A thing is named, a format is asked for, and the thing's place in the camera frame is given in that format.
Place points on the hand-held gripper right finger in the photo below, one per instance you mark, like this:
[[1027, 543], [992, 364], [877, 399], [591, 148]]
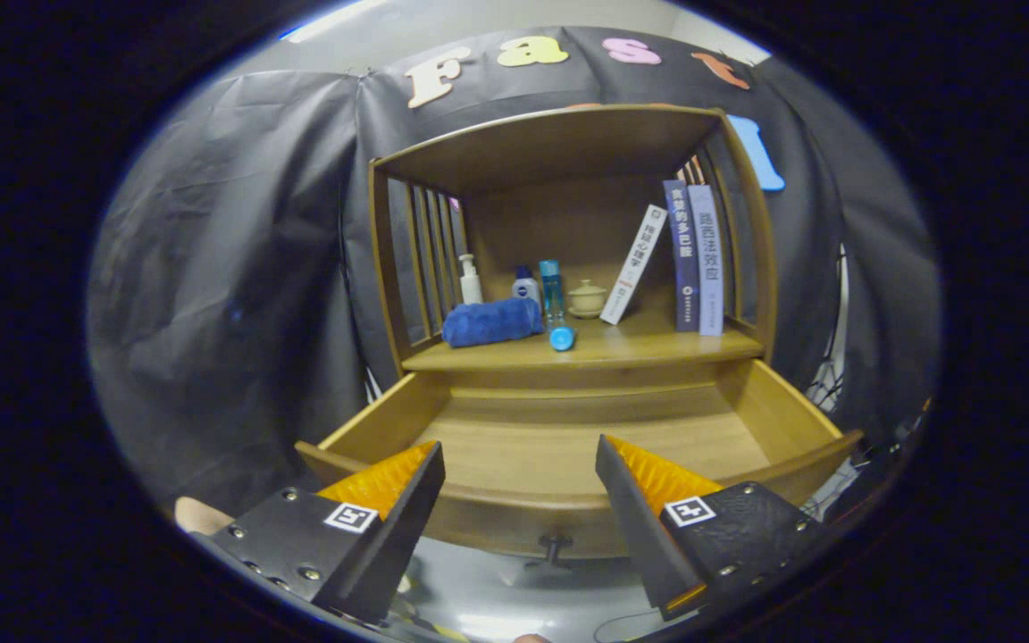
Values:
[[639, 531]]

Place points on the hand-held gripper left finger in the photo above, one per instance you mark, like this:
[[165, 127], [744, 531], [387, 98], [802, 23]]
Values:
[[398, 540]]

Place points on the wooden drawer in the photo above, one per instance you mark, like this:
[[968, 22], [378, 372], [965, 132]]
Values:
[[568, 446]]

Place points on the blue and white tube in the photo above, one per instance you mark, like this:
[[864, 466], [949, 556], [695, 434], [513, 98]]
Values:
[[562, 338]]

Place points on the wooden countertop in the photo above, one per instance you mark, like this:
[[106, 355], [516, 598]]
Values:
[[639, 348]]

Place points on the wooden cabinet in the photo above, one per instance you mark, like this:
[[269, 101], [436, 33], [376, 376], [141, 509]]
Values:
[[568, 214]]

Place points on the rolled blue towel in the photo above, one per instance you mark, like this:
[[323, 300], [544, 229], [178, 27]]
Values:
[[492, 323]]

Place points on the beige ceramic lidded cup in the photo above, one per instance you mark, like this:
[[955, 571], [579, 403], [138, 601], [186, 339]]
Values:
[[587, 299]]

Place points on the clear blue bottle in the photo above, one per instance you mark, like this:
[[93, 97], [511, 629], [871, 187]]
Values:
[[551, 290]]

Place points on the white pump bottle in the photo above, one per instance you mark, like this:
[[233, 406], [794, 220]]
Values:
[[471, 286]]

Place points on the white book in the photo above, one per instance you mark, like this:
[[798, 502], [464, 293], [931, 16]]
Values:
[[633, 265]]

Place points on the white bottle with blue cap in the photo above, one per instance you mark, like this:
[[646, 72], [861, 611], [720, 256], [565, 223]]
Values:
[[525, 288]]

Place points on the dark blue book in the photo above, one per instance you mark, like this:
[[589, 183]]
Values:
[[682, 259]]

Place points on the light purple book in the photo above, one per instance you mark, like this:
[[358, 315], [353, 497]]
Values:
[[707, 263]]

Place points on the black backdrop cloth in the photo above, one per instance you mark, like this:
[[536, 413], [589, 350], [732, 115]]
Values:
[[238, 268]]

